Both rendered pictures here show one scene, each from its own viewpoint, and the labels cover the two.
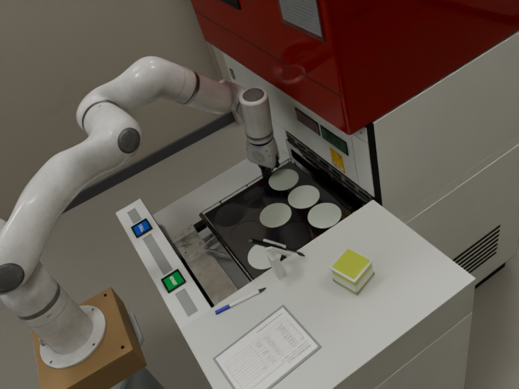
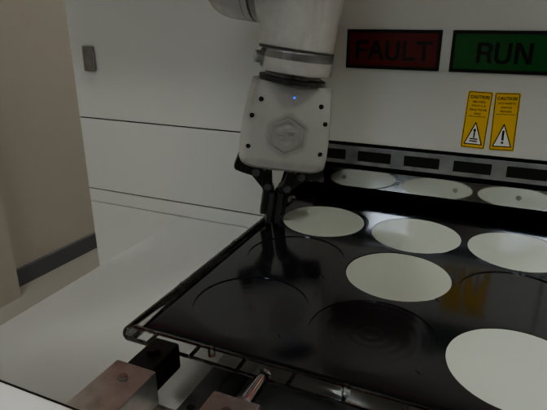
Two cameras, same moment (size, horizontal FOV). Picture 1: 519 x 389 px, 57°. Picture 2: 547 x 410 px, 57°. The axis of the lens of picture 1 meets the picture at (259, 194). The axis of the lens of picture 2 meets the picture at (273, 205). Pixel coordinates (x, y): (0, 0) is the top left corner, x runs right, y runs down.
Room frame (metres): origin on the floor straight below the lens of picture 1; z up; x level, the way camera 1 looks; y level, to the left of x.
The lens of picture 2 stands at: (0.83, 0.39, 1.14)
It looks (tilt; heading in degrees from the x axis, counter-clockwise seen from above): 20 degrees down; 312
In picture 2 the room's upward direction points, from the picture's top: straight up
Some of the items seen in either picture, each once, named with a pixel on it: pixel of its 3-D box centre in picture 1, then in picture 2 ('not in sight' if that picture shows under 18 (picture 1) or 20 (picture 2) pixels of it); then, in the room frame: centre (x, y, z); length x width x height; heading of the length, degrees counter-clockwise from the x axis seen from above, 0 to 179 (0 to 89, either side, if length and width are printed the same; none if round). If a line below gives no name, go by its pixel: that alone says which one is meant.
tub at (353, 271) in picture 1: (352, 272); not in sight; (0.67, -0.15, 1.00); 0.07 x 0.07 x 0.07; 33
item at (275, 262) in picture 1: (279, 255); not in sight; (0.76, 0.00, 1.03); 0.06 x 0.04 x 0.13; 108
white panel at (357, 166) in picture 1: (292, 123); (299, 105); (1.28, -0.18, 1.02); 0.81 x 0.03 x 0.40; 18
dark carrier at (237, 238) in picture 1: (275, 215); (397, 276); (1.03, -0.03, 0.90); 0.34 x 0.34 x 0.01; 18
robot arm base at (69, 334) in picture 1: (56, 318); not in sight; (0.84, 0.62, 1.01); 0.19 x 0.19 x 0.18
